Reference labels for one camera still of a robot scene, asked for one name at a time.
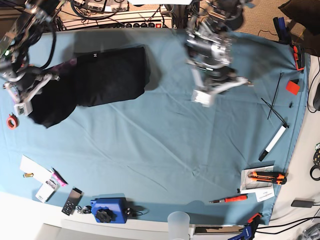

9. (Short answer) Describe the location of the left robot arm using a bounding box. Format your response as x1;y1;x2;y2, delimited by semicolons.
185;0;249;97

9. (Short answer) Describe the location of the white business card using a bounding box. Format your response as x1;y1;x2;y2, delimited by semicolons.
255;188;275;203

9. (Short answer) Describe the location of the black cable tie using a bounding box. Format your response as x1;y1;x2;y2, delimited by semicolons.
267;72;283;120
261;98;290;129

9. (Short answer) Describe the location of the frosted plastic cup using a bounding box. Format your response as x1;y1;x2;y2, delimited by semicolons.
167;211;190;240

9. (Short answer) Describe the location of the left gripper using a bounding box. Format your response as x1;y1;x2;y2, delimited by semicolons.
191;67;249;95

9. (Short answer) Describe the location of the blue table cloth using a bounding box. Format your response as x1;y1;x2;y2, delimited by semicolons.
0;28;309;225

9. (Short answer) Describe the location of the white marker pen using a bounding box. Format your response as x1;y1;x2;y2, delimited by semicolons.
258;124;288;162

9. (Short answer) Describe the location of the black remote control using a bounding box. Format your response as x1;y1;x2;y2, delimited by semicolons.
61;187;83;216

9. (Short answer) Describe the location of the blue orange clamp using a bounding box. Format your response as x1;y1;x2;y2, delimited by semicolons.
228;212;263;240

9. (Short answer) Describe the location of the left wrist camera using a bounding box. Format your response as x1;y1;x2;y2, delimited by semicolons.
191;90;214;108

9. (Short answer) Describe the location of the orange screwdriver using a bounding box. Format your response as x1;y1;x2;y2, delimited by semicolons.
209;194;248;204

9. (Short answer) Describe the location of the orange black tool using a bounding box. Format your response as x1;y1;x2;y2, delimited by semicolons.
292;44;305;72

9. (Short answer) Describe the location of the black t-shirt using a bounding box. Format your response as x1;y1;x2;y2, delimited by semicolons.
28;45;150;128

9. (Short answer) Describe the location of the white card box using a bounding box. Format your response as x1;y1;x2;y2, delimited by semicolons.
35;180;59;203

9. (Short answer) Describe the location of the orange utility knife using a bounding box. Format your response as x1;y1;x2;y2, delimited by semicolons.
248;171;287;185

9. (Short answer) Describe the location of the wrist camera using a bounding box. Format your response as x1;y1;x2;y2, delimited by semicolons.
191;90;214;108
13;101;33;116

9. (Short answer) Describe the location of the brass battery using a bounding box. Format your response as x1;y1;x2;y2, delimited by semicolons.
23;173;34;178

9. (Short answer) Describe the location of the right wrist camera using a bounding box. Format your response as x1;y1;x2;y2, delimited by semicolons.
13;101;33;116

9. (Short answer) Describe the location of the red tape roll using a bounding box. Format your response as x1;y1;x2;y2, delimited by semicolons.
6;113;19;130

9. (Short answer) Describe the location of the power strip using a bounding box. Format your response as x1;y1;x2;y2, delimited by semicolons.
99;22;169;29

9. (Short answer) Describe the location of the pink marker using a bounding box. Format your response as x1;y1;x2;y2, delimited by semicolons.
52;168;68;187

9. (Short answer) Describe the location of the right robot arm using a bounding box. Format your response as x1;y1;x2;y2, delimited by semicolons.
0;0;66;104

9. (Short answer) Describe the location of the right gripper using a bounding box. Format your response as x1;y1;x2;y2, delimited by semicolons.
3;73;60;104

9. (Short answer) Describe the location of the white paper sheet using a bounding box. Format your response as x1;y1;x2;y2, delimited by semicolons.
19;155;53;184

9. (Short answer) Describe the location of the red cube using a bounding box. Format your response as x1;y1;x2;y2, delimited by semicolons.
285;79;300;95

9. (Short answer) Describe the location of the blue plastic box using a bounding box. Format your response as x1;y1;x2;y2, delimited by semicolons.
90;197;128;224

